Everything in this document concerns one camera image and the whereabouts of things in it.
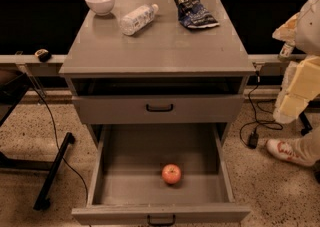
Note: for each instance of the black stand leg left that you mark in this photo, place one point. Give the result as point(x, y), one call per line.
point(43, 202)

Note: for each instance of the closed top drawer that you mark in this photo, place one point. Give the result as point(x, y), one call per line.
point(131, 109)

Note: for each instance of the white red sneaker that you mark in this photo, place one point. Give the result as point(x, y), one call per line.
point(285, 152)

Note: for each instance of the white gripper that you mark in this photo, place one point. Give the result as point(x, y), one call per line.
point(309, 29)

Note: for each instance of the clear plastic water bottle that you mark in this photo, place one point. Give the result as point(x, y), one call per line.
point(138, 19)

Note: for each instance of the black middle drawer handle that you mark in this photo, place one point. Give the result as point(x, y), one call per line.
point(161, 221)

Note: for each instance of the blue chip bag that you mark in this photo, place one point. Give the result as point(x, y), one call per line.
point(192, 14)

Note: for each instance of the small bottle on ledge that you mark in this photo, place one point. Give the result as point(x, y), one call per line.
point(286, 51)

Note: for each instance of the open middle drawer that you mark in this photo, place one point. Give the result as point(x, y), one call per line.
point(127, 183)

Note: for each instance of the black top drawer handle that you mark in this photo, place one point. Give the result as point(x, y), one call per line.
point(167, 108)

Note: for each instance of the black stand leg right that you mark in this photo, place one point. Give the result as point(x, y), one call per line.
point(306, 124)

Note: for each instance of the white bowl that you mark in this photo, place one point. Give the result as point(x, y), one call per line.
point(101, 7)

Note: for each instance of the red apple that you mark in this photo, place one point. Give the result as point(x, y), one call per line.
point(171, 174)

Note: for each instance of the dark chair at left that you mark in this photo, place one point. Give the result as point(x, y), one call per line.
point(13, 86)

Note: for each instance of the black drawer handle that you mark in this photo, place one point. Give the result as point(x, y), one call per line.
point(167, 108)
point(161, 221)

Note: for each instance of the yellow black tape measure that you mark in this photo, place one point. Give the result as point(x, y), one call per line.
point(43, 55)

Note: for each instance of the grey drawer cabinet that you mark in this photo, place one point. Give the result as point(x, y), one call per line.
point(163, 58)

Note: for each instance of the black stand leg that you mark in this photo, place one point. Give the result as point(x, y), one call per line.
point(306, 124)
point(43, 202)

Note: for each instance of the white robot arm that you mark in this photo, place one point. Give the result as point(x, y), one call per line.
point(307, 37)

